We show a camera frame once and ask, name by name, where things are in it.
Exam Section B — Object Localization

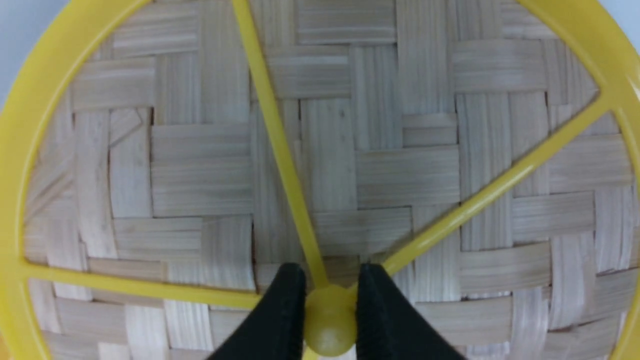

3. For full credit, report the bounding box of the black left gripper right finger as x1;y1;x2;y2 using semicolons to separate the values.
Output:
356;263;464;360

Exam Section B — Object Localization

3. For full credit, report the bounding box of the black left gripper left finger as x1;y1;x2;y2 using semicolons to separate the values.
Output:
208;263;307;360

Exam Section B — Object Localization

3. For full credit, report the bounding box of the woven bamboo steamer lid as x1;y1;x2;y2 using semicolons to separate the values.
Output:
1;0;639;360

